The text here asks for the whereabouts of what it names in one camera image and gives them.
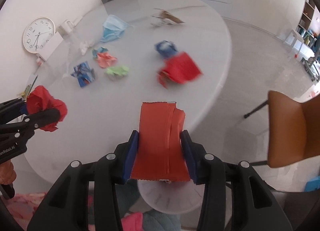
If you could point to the white card stand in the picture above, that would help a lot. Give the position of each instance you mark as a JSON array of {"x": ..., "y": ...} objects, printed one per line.
[{"x": 50, "y": 46}]

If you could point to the yellow green pen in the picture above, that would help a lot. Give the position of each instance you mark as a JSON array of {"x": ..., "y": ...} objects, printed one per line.
[{"x": 30, "y": 83}]

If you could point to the white small stool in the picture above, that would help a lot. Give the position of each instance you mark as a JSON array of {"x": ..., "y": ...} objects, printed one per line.
[{"x": 296, "y": 38}]

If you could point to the clear brown snack wrapper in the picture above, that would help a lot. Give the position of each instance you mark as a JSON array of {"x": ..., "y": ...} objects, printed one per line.
[{"x": 165, "y": 18}]

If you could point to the person's left hand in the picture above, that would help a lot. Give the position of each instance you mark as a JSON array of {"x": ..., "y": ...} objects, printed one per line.
[{"x": 7, "y": 173}]

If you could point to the white crumpled tissue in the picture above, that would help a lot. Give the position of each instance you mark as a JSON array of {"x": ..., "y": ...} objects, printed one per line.
[{"x": 85, "y": 45}]

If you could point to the pink crumpled paper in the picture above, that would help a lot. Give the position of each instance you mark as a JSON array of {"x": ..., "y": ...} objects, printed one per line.
[{"x": 105, "y": 60}]

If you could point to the red paper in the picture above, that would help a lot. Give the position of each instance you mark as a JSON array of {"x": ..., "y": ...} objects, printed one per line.
[{"x": 40, "y": 99}]

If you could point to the orange-red wrapper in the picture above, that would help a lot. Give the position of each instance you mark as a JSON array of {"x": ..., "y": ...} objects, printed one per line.
[{"x": 159, "y": 155}]

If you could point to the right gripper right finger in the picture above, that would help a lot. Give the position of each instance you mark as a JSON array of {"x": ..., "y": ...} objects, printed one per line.
[{"x": 190, "y": 155}]

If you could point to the blue printed wrapper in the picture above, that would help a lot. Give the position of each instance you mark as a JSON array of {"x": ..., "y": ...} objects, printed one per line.
[{"x": 84, "y": 74}]

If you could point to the green paper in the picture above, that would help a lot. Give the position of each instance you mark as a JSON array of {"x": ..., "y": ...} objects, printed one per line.
[{"x": 117, "y": 72}]

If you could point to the open bookshelf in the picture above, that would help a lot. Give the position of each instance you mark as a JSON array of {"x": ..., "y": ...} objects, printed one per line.
[{"x": 308, "y": 26}]

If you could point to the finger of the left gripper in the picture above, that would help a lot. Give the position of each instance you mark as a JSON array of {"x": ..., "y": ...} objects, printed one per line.
[
  {"x": 33, "y": 121},
  {"x": 12, "y": 109}
]

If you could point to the orange brown chair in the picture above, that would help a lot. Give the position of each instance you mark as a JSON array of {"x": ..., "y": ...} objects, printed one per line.
[{"x": 293, "y": 129}]

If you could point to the white trash bin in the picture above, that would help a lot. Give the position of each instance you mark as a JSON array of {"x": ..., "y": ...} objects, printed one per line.
[{"x": 171, "y": 197}]

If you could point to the crumpled blue white wrapper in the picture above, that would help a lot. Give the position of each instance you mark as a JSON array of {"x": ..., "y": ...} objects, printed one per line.
[{"x": 166, "y": 49}]

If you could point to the pink floral cushion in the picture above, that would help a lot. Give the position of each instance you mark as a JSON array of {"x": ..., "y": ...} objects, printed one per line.
[{"x": 23, "y": 206}]

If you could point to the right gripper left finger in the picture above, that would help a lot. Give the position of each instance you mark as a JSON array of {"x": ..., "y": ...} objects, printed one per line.
[{"x": 130, "y": 155}]

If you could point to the white wall clock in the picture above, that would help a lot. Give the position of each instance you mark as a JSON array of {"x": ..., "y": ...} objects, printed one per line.
[{"x": 37, "y": 34}]

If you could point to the teal crumpled paper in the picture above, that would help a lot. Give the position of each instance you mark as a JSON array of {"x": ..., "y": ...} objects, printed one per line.
[{"x": 95, "y": 52}]

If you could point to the blue face mask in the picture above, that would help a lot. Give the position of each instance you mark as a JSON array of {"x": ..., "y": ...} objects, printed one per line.
[{"x": 113, "y": 28}]

